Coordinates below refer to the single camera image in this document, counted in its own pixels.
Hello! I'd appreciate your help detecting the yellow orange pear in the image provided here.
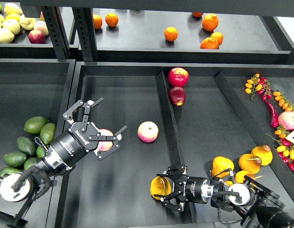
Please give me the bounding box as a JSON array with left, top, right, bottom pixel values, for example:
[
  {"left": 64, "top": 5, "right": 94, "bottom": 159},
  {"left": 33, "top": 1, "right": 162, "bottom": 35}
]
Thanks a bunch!
[{"left": 150, "top": 176, "right": 172, "bottom": 200}]

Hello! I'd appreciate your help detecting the black left tray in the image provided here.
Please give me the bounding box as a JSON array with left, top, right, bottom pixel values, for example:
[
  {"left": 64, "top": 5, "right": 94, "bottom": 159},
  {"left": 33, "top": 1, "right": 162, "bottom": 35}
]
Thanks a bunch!
[{"left": 0, "top": 58, "right": 76, "bottom": 228}]

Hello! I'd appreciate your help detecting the black tray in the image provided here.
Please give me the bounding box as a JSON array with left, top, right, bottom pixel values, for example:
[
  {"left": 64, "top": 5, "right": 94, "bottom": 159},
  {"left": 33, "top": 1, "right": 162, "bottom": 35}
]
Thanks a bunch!
[
  {"left": 0, "top": 58, "right": 76, "bottom": 228},
  {"left": 47, "top": 63, "right": 294, "bottom": 228}
]

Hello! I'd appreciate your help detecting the pink apple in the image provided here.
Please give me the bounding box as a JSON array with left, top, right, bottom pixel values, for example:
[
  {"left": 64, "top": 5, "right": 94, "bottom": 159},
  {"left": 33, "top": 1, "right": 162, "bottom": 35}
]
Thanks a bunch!
[
  {"left": 97, "top": 129, "right": 113, "bottom": 152},
  {"left": 137, "top": 121, "right": 158, "bottom": 143},
  {"left": 278, "top": 111, "right": 294, "bottom": 131}
]

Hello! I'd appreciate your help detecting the pink apple centre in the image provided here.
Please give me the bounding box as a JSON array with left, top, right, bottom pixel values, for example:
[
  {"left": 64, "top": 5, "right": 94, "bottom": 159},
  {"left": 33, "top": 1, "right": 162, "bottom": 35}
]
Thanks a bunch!
[{"left": 137, "top": 121, "right": 158, "bottom": 143}]

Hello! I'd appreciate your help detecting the black centre tray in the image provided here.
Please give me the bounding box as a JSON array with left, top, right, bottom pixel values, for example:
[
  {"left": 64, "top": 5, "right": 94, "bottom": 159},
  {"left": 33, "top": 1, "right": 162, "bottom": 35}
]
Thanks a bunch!
[{"left": 47, "top": 63, "right": 294, "bottom": 228}]

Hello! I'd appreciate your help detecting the pink apple left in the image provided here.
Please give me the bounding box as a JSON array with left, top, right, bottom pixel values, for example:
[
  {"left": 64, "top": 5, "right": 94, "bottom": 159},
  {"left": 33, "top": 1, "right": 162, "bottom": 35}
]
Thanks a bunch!
[{"left": 97, "top": 129, "right": 113, "bottom": 152}]

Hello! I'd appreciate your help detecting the bright red apple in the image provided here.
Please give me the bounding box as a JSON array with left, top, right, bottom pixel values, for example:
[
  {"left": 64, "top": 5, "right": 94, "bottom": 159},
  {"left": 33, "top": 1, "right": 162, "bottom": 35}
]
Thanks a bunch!
[{"left": 168, "top": 67, "right": 189, "bottom": 87}]

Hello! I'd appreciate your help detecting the red apple on shelf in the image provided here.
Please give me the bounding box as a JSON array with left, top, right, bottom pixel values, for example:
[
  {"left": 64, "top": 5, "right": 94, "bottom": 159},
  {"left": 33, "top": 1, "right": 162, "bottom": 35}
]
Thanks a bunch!
[{"left": 28, "top": 29, "right": 46, "bottom": 44}]

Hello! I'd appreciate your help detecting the cherry tomato bunch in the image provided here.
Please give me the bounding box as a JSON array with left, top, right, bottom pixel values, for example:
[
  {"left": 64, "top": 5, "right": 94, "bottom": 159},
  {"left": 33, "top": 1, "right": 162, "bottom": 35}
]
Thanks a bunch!
[
  {"left": 245, "top": 73, "right": 273, "bottom": 100},
  {"left": 272, "top": 91, "right": 294, "bottom": 171}
]

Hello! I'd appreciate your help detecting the pink apple right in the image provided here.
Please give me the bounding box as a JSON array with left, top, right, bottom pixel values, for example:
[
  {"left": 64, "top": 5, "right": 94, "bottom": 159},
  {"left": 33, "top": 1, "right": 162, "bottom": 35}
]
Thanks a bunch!
[{"left": 278, "top": 111, "right": 294, "bottom": 131}]

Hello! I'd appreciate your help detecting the cherry tomato bunch lower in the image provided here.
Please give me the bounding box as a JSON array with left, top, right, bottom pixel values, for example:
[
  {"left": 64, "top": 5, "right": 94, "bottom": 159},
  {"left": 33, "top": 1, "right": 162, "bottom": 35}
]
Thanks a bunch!
[{"left": 272, "top": 91, "right": 294, "bottom": 171}]

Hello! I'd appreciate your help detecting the black upper shelf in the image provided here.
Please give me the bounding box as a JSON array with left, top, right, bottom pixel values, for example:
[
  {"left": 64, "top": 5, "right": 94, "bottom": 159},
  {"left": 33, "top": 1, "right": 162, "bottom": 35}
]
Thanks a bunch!
[{"left": 75, "top": 7, "right": 294, "bottom": 65}]

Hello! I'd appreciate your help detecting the large orange on shelf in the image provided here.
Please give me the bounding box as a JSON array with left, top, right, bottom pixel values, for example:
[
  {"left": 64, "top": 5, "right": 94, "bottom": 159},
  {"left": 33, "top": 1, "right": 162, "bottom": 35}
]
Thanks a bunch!
[{"left": 202, "top": 13, "right": 219, "bottom": 31}]

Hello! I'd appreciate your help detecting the red chili pepper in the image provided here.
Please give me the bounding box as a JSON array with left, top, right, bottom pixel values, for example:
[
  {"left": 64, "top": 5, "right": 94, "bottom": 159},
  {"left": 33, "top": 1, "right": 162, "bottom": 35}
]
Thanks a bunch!
[{"left": 264, "top": 100, "right": 279, "bottom": 128}]

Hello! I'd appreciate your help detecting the dark red apple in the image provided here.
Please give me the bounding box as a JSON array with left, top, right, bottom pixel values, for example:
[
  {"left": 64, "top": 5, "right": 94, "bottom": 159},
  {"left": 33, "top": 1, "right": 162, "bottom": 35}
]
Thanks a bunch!
[{"left": 168, "top": 86, "right": 186, "bottom": 106}]

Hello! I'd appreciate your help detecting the cherry tomato bunch upper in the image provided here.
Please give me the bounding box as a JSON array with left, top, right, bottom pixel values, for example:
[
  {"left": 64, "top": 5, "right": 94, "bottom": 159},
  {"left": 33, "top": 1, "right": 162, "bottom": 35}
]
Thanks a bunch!
[{"left": 245, "top": 73, "right": 273, "bottom": 100}]

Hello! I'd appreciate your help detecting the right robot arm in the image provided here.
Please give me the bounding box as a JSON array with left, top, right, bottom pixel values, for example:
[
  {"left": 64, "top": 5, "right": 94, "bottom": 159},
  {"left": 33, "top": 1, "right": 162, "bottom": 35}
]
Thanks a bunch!
[{"left": 150, "top": 165, "right": 294, "bottom": 228}]

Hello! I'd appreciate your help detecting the green avocado upper right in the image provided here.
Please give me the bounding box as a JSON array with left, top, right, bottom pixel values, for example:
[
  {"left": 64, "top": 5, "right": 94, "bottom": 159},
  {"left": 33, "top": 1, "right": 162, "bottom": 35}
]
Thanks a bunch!
[{"left": 40, "top": 123, "right": 56, "bottom": 144}]

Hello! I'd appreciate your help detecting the dark green avocado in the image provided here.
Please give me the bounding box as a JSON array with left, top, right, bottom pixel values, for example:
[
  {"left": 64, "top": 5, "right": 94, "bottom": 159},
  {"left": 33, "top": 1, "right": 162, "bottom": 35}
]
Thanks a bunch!
[{"left": 17, "top": 136, "right": 37, "bottom": 157}]

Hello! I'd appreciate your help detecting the orange on shelf front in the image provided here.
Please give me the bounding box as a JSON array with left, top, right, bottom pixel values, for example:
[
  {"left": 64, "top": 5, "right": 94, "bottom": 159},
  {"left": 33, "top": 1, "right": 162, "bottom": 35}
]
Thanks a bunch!
[{"left": 200, "top": 37, "right": 219, "bottom": 49}]

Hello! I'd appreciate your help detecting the green avocado bottom left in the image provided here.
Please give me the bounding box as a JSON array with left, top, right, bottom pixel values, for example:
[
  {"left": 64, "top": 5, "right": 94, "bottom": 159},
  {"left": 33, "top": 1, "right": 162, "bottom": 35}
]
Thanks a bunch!
[{"left": 3, "top": 151, "right": 27, "bottom": 168}]

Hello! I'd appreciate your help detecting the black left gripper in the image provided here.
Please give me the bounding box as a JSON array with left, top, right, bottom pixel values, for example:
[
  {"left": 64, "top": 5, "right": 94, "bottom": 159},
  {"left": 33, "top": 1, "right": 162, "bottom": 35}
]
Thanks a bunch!
[{"left": 50, "top": 97, "right": 127, "bottom": 167}]

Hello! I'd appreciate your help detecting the yellow pear far right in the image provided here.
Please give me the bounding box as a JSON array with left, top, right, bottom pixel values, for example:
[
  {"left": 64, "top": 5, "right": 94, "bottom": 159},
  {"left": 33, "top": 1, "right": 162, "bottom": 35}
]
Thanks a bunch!
[{"left": 251, "top": 145, "right": 273, "bottom": 166}]

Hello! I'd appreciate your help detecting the pale yellow apple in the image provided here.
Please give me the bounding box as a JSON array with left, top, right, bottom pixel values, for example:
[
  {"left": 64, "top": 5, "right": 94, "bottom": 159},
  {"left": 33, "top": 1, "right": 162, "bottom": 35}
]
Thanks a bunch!
[{"left": 2, "top": 19, "right": 21, "bottom": 35}]

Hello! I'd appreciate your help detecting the green avocado top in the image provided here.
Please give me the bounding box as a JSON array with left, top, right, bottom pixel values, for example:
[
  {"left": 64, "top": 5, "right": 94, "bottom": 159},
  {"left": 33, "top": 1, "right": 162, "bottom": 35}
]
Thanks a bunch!
[{"left": 24, "top": 116, "right": 49, "bottom": 134}]

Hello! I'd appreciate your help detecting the yellow pear with stem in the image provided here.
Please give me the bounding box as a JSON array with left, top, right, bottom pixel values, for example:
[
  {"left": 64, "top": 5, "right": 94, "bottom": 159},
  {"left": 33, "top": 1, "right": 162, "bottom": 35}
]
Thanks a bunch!
[{"left": 238, "top": 153, "right": 262, "bottom": 174}]

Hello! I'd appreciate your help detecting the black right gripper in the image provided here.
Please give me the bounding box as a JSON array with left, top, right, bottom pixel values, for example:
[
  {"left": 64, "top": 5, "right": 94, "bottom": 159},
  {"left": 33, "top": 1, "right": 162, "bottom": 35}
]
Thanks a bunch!
[{"left": 156, "top": 165, "right": 209, "bottom": 212}]

